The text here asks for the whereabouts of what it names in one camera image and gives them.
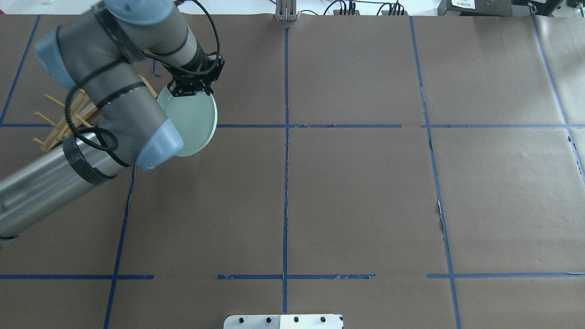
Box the wooden plate drying rack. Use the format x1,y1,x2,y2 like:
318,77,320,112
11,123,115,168
33,75,158,153

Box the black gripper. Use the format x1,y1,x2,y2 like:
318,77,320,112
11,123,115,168
166,53,225,96

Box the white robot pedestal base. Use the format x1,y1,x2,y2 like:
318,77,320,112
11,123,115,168
223,313,344,329

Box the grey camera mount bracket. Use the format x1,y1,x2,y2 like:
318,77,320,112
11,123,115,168
272,0,298,21

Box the light green round plate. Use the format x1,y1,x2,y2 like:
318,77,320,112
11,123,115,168
157,87,218,158

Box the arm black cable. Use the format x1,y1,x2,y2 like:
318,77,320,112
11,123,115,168
64,0,222,169

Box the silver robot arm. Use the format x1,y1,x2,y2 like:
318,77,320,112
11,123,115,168
1,0,225,245

